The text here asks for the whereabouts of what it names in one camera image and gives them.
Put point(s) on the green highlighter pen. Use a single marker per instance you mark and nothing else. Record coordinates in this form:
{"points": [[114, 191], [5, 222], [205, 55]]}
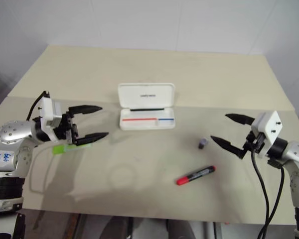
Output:
{"points": [[64, 149]]}

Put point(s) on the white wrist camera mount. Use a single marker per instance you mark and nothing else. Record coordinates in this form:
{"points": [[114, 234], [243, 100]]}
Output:
{"points": [[269, 129], [49, 117]]}

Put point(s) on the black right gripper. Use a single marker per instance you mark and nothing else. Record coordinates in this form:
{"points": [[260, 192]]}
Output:
{"points": [[253, 144]]}

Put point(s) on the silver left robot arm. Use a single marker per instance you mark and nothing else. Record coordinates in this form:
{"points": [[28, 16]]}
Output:
{"points": [[13, 132]]}

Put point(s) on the white label blue handwriting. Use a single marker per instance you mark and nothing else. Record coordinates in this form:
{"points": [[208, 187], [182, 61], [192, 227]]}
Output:
{"points": [[3, 159]]}

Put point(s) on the red and blue thin pen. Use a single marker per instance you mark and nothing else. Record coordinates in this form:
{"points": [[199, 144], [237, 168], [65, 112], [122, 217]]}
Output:
{"points": [[139, 119]]}

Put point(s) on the red and black marker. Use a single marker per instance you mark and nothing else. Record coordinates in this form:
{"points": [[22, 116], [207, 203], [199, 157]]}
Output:
{"points": [[196, 175]]}

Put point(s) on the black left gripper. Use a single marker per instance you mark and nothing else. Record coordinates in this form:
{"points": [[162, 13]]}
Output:
{"points": [[64, 127]]}

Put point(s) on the white open pencil case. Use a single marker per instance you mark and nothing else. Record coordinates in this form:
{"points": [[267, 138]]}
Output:
{"points": [[147, 105]]}

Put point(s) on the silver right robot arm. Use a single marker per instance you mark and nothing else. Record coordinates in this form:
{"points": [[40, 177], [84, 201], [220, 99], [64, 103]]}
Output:
{"points": [[297, 152]]}

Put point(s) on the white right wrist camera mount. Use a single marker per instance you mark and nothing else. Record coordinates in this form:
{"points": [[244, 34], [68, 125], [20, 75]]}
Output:
{"points": [[269, 129]]}

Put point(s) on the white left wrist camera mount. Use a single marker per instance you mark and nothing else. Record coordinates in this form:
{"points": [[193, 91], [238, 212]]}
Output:
{"points": [[49, 117]]}

